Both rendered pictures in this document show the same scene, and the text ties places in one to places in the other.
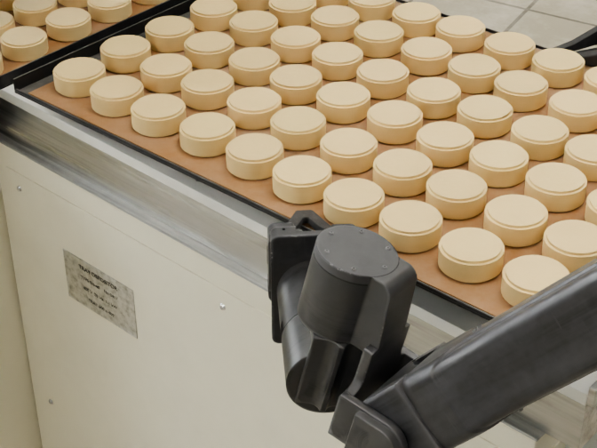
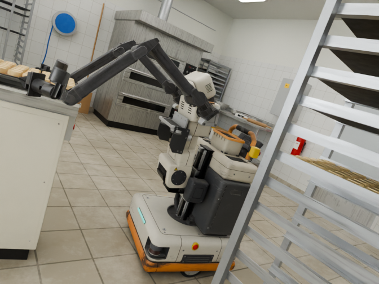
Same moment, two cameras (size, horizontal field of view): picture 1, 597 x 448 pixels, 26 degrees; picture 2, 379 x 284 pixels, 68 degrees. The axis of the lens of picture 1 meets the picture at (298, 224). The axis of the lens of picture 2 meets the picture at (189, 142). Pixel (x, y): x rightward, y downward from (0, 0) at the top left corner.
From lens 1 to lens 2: 0.95 m
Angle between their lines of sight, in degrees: 67
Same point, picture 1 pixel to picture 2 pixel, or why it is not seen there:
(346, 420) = (64, 96)
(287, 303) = (39, 83)
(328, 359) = (57, 87)
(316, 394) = (54, 94)
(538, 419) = (69, 112)
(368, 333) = (65, 82)
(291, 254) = (35, 76)
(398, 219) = not seen: hidden behind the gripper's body
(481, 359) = (87, 83)
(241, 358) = not seen: outside the picture
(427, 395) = (79, 89)
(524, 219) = not seen: hidden behind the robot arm
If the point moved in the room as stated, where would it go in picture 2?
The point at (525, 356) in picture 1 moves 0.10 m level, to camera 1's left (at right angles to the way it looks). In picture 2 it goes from (95, 81) to (76, 78)
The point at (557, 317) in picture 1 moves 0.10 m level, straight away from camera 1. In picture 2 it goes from (100, 75) to (87, 69)
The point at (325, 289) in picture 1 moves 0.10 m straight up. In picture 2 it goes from (59, 73) to (65, 49)
